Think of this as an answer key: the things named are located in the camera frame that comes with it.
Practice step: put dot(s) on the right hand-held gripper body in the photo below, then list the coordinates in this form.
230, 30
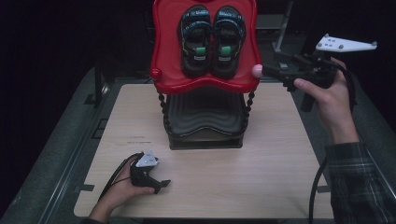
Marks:
311, 70

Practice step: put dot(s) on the red and black shoe rack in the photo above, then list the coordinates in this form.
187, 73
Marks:
205, 102

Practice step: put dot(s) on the person's left hand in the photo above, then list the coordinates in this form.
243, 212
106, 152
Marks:
121, 194

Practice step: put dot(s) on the person's right hand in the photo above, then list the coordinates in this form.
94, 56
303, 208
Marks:
336, 105

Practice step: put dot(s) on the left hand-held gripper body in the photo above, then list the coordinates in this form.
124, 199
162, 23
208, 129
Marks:
141, 177

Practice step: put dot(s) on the grey metal stand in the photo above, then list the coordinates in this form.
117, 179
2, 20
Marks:
280, 31

